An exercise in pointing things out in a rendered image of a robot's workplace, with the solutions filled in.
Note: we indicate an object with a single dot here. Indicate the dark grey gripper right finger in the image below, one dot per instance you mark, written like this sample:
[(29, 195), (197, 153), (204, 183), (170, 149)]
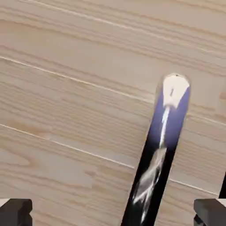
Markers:
[(211, 211)]

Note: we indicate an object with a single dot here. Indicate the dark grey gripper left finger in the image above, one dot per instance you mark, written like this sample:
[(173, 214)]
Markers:
[(15, 212)]

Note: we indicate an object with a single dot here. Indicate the light wood cabinet door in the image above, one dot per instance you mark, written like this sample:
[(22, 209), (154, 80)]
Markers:
[(70, 106)]

